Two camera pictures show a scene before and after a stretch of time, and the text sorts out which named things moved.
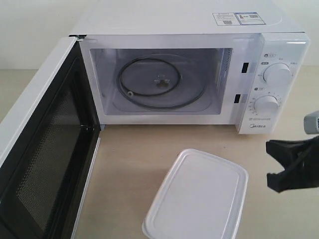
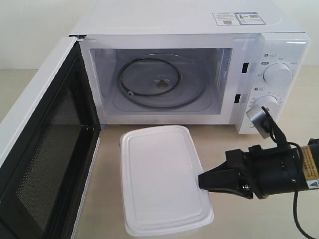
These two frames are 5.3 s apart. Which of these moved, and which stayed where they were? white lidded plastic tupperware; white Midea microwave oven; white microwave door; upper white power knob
Moved: white lidded plastic tupperware
Stayed: white Midea microwave oven; white microwave door; upper white power knob
